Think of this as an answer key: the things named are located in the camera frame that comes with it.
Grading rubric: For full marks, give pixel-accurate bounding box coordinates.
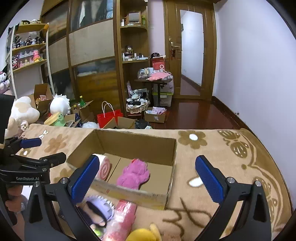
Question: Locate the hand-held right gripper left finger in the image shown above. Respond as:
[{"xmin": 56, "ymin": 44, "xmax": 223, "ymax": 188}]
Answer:
[{"xmin": 24, "ymin": 155, "xmax": 100, "ymax": 241}]

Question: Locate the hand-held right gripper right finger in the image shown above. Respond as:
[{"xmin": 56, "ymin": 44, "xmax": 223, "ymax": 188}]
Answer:
[{"xmin": 195, "ymin": 155, "xmax": 272, "ymax": 241}]

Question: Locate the pink fluffy plush toy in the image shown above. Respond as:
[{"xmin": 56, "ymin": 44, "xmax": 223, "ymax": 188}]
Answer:
[{"xmin": 116, "ymin": 158, "xmax": 151, "ymax": 191}]

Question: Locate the black white striped cloth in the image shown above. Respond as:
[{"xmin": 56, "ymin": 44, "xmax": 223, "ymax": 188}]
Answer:
[{"xmin": 129, "ymin": 89, "xmax": 149, "ymax": 103}]

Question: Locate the person's left hand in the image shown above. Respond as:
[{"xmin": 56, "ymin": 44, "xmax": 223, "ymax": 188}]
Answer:
[{"xmin": 5, "ymin": 185, "xmax": 26, "ymax": 241}]

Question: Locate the wooden door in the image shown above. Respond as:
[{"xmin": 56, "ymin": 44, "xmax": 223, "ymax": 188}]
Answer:
[{"xmin": 163, "ymin": 0, "xmax": 217, "ymax": 100}]

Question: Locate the beige plush toy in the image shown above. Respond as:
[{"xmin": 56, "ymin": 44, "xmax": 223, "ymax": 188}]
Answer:
[{"xmin": 163, "ymin": 233, "xmax": 183, "ymax": 241}]

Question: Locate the red box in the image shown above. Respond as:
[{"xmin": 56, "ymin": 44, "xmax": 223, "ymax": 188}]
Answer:
[{"xmin": 150, "ymin": 57, "xmax": 166, "ymax": 72}]

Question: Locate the pink cloth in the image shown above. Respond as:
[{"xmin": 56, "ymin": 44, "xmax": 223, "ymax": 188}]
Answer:
[{"xmin": 146, "ymin": 71, "xmax": 173, "ymax": 82}]

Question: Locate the row of dark figurines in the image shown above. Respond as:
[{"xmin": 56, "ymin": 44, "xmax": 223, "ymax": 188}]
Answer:
[{"xmin": 11, "ymin": 35, "xmax": 46, "ymax": 49}]

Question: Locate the white-framed display shelf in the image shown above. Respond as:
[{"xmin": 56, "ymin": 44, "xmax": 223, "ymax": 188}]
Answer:
[{"xmin": 6, "ymin": 22, "xmax": 55, "ymax": 100}]

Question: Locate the row of pink figurine boxes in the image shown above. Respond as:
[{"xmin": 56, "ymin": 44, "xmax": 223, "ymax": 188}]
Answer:
[{"xmin": 17, "ymin": 50, "xmax": 45, "ymax": 68}]

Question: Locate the green frog hat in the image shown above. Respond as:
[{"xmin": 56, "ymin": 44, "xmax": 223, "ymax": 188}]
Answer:
[{"xmin": 44, "ymin": 112, "xmax": 66, "ymax": 127}]

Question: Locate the cardboard box with bottles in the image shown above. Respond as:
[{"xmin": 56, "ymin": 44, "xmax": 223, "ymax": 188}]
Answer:
[{"xmin": 70, "ymin": 100, "xmax": 94, "ymax": 121}]

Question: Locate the large white beige plush dog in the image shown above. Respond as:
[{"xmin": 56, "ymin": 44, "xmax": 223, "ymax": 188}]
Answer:
[{"xmin": 5, "ymin": 96, "xmax": 41, "ymax": 139}]

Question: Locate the tall open cardboard box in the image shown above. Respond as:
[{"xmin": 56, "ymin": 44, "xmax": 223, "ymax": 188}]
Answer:
[{"xmin": 34, "ymin": 83, "xmax": 53, "ymax": 112}]

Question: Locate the brass door handle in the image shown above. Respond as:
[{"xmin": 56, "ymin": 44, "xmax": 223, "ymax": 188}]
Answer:
[{"xmin": 170, "ymin": 42, "xmax": 180, "ymax": 57}]

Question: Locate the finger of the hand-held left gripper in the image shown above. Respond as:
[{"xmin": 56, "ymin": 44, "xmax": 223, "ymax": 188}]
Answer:
[
  {"xmin": 13, "ymin": 152, "xmax": 67, "ymax": 172},
  {"xmin": 5, "ymin": 137, "xmax": 42, "ymax": 154}
]

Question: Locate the red paper gift bag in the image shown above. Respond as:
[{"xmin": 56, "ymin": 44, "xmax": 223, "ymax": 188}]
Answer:
[{"xmin": 97, "ymin": 101, "xmax": 124, "ymax": 129}]

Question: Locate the black and purple plush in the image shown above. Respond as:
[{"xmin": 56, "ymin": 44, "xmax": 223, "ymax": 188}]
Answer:
[{"xmin": 0, "ymin": 65, "xmax": 11, "ymax": 92}]

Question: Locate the clear plastic storage bin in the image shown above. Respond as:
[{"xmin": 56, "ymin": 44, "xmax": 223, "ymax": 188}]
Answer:
[{"xmin": 153, "ymin": 80, "xmax": 174, "ymax": 108}]

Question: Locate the dark bag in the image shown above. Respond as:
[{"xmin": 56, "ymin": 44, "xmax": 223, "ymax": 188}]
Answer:
[{"xmin": 135, "ymin": 119, "xmax": 153, "ymax": 130}]

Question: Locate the lace-trimmed wicker basket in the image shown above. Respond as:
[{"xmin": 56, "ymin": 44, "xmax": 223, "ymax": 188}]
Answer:
[{"xmin": 126, "ymin": 102, "xmax": 150, "ymax": 115}]

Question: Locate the pink swirl roll plush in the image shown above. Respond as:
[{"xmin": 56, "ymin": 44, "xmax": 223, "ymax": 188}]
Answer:
[{"xmin": 92, "ymin": 153, "xmax": 112, "ymax": 182}]

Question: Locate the purple-haired plush doll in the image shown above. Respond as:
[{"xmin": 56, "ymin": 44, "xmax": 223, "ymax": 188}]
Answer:
[{"xmin": 77, "ymin": 195, "xmax": 115, "ymax": 232}]

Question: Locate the wooden corner shelf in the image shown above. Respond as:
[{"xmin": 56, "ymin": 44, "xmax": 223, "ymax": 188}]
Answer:
[{"xmin": 113, "ymin": 0, "xmax": 150, "ymax": 116}]

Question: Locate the wooden sliding-door wardrobe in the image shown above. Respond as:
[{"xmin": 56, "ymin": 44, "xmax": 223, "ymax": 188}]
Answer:
[{"xmin": 40, "ymin": 0, "xmax": 121, "ymax": 117}]

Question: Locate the small cardboard box with packets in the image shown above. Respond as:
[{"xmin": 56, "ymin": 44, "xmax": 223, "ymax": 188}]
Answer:
[{"xmin": 144, "ymin": 107, "xmax": 167, "ymax": 123}]

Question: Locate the wooden framed mirror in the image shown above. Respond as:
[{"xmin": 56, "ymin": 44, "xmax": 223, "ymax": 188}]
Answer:
[{"xmin": 127, "ymin": 11, "xmax": 142, "ymax": 25}]

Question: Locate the beige floral blanket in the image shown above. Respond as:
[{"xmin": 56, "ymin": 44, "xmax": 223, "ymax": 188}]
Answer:
[{"xmin": 14, "ymin": 123, "xmax": 292, "ymax": 241}]

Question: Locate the flat open cardboard box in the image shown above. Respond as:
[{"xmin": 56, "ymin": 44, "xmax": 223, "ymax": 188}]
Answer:
[{"xmin": 103, "ymin": 116, "xmax": 137, "ymax": 130}]

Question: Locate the small wooden table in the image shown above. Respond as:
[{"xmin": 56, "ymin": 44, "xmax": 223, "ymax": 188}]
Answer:
[{"xmin": 134, "ymin": 77, "xmax": 174, "ymax": 107}]

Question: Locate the white frilled round plush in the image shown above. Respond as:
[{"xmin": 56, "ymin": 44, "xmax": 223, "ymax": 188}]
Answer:
[{"xmin": 50, "ymin": 94, "xmax": 71, "ymax": 116}]

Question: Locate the yellow plush toy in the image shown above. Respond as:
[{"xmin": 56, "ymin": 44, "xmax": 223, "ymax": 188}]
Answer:
[{"xmin": 125, "ymin": 223, "xmax": 162, "ymax": 241}]

